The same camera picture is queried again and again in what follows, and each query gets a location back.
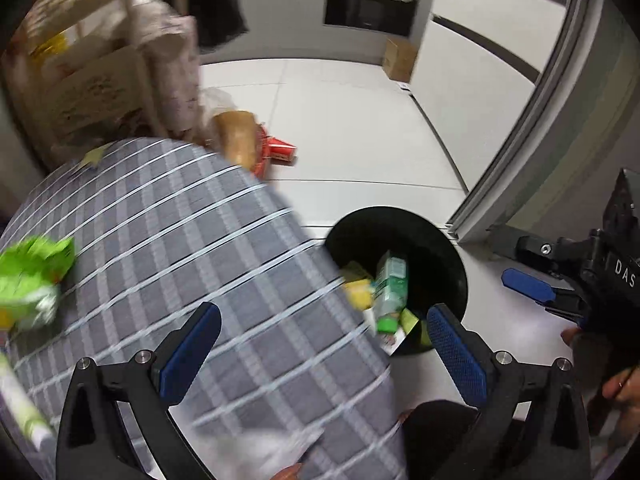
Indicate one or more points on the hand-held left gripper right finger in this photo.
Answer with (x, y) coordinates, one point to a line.
(457, 355)

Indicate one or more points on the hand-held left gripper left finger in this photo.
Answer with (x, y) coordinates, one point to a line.
(192, 355)

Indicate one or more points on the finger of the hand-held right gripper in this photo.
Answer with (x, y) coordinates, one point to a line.
(527, 284)
(545, 250)

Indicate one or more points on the black trash bin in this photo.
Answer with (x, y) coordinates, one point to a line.
(440, 260)

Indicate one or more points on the green and white carton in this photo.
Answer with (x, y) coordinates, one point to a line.
(391, 285)

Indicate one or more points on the yellow sponge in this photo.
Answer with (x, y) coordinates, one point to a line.
(359, 292)

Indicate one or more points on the person's right hand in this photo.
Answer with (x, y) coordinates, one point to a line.
(622, 385)

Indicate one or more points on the grey checked tablecloth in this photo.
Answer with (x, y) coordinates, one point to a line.
(200, 240)

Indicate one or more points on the white tissue paper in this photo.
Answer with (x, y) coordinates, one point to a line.
(260, 450)

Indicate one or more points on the green plastic bag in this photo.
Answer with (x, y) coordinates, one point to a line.
(35, 280)

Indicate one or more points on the white and green tissue packet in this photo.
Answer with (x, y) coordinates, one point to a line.
(20, 405)

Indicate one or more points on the red box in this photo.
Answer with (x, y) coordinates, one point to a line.
(277, 149)

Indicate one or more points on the brown paper bag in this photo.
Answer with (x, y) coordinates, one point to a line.
(237, 135)

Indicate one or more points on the cardboard box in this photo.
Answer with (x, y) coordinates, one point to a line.
(399, 59)

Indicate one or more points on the white refrigerator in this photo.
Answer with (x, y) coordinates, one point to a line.
(475, 0)

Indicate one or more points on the beige plastic trolley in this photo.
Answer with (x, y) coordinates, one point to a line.
(95, 90)

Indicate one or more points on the white plastic bags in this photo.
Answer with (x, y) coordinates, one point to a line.
(170, 60)

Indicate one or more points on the black built-in oven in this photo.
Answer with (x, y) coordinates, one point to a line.
(370, 5)

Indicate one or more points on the black hanging jacket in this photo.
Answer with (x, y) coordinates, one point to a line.
(220, 5)

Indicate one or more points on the white lower kitchen cabinets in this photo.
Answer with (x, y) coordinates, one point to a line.
(285, 10)

